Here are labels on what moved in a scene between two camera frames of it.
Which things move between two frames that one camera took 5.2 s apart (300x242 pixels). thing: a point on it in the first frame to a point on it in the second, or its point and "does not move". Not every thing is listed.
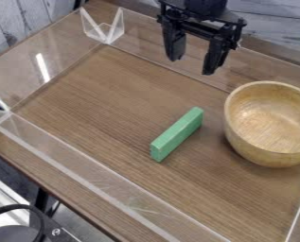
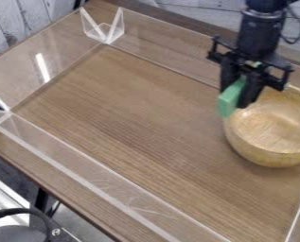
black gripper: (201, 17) to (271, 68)
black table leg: (41, 199) does not move
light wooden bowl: (267, 123) does not move
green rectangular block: (176, 133) to (227, 101)
